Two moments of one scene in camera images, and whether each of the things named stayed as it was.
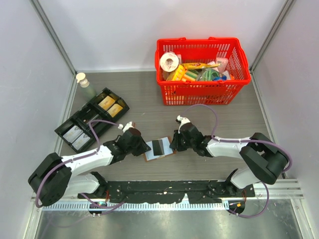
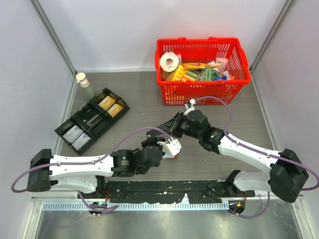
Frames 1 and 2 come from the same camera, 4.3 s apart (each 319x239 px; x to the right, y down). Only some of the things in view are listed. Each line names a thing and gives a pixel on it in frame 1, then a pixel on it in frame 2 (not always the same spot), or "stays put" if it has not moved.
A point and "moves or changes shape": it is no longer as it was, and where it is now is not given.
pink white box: x=223 y=62 stays put
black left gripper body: x=138 y=149 -> x=147 y=143
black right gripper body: x=181 y=143 -> x=183 y=128
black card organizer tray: x=82 y=131 stays put
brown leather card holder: x=159 y=148 moves or changes shape
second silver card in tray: x=81 y=141 stays put
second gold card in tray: x=114 y=109 stays put
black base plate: x=170 y=191 stays put
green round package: x=208 y=74 stays put
